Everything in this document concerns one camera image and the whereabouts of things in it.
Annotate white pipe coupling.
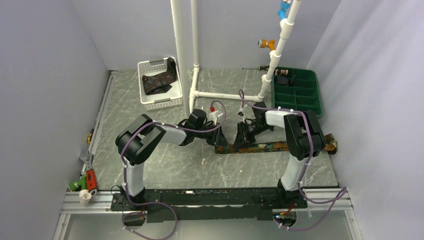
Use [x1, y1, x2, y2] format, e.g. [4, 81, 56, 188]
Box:
[78, 189, 92, 206]

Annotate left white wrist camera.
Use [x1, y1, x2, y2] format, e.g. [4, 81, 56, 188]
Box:
[207, 106, 224, 125]

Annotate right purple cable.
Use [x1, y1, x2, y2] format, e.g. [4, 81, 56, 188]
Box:
[238, 89, 348, 232]

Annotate purple cable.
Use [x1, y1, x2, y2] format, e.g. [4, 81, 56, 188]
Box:
[119, 100, 228, 240]
[238, 89, 348, 232]

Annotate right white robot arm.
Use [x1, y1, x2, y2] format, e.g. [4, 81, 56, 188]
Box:
[233, 105, 326, 208]

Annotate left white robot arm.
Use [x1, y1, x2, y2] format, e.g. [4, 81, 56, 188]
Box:
[115, 109, 229, 210]

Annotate colourful patterned tie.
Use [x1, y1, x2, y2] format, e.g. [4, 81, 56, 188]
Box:
[214, 133, 338, 155]

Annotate blue nozzle fitting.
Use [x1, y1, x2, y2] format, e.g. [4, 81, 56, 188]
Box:
[277, 0, 292, 20]

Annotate rolled dark tie in tray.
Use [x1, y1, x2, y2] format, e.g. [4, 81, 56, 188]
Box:
[274, 69, 292, 86]

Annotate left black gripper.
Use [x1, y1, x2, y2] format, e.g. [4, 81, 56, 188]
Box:
[194, 122, 231, 149]

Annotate dark brown patterned tie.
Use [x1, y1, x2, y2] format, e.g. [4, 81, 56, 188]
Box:
[142, 57, 178, 96]

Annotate green pipe fitting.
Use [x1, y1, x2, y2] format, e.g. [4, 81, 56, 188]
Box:
[67, 174, 88, 192]

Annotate red grey pipe wrench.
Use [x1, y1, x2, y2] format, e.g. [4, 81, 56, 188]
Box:
[79, 149, 98, 196]

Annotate green compartment tray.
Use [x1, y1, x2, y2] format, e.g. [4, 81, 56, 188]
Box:
[271, 67, 322, 117]

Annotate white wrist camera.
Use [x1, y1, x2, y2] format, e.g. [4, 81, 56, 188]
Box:
[237, 109, 245, 122]
[207, 106, 224, 125]

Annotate white perforated plastic basket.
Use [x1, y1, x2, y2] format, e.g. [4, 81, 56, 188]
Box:
[137, 56, 183, 111]

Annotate white PVC pipe frame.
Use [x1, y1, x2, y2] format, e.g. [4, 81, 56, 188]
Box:
[170, 0, 303, 128]

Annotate black yellow screwdriver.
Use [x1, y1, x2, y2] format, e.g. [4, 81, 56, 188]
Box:
[242, 65, 270, 71]

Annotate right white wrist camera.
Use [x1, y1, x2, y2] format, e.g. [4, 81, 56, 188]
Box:
[237, 109, 245, 122]

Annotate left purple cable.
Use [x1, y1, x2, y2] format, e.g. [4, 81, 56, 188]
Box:
[119, 100, 228, 240]

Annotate yellow black tape measure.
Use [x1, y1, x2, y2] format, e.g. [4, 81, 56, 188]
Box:
[86, 132, 93, 144]

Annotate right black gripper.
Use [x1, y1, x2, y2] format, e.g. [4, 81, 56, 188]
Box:
[232, 121, 273, 150]

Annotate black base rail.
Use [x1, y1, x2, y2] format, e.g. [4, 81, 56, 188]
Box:
[110, 187, 308, 223]

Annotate orange nozzle fitting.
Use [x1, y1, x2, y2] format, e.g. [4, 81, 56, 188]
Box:
[257, 39, 275, 51]

